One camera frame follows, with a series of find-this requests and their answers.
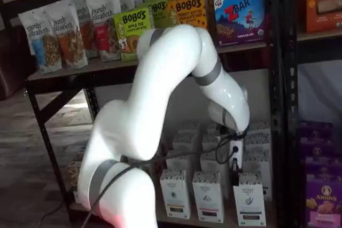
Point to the dark brown leather couch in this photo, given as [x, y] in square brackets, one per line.
[14, 62]

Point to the green Bobo's apple pie box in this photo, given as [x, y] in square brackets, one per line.
[128, 33]

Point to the yellow Bobo's peanut butter box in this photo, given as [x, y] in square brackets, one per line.
[187, 11]

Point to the white tea box pink strip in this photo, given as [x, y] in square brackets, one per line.
[213, 127]
[211, 164]
[209, 142]
[208, 198]

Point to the Purely Elizabeth bag red label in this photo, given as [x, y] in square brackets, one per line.
[107, 30]

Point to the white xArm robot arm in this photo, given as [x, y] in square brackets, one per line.
[160, 78]

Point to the Purely Elizabeth bag blue label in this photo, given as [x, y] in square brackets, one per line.
[40, 41]

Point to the small brown patterned box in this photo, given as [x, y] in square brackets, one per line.
[72, 172]

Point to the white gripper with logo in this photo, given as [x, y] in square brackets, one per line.
[239, 156]

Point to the white tea box yellow strip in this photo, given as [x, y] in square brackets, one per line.
[180, 162]
[189, 127]
[184, 142]
[175, 196]

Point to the black metal shelf rack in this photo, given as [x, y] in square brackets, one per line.
[248, 59]
[287, 132]

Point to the orange snack box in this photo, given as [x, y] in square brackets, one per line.
[323, 1]

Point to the Purely Elizabeth bag orange label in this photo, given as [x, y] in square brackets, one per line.
[86, 33]
[70, 38]

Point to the purple Annie's box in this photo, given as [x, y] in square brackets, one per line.
[323, 206]
[316, 137]
[323, 169]

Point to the white tea box green strip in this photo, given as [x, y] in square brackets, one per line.
[257, 141]
[259, 127]
[259, 164]
[248, 204]

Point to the blue Z Bar box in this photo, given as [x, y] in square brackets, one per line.
[240, 17]

